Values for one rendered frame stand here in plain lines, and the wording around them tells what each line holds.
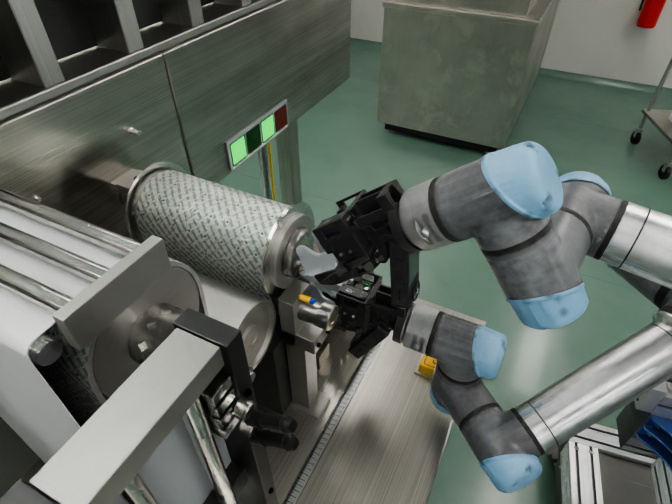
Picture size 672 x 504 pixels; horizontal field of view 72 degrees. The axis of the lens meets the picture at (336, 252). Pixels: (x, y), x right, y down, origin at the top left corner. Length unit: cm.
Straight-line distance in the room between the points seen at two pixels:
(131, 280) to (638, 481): 169
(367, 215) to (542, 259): 19
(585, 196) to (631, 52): 456
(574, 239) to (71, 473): 48
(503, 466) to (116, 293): 58
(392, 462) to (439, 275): 170
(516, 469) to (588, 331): 176
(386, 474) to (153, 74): 78
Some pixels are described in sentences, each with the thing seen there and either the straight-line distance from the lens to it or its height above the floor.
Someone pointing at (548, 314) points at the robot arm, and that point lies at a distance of 52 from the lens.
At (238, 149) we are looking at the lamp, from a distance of 108.
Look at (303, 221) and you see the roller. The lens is 68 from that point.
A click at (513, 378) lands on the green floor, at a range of 217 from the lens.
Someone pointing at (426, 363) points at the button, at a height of 92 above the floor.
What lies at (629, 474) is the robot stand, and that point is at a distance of 187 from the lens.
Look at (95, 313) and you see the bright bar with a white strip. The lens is 39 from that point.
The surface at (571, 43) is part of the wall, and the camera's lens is 512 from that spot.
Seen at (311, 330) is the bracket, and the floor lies 114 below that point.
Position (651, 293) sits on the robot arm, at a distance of 89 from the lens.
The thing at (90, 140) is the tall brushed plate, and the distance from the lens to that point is 81.
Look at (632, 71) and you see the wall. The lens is 519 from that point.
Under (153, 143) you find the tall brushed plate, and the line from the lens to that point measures 90.
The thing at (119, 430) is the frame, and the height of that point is 144.
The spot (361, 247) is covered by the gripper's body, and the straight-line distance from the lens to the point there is 55.
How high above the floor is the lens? 171
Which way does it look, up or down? 42 degrees down
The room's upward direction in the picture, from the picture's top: straight up
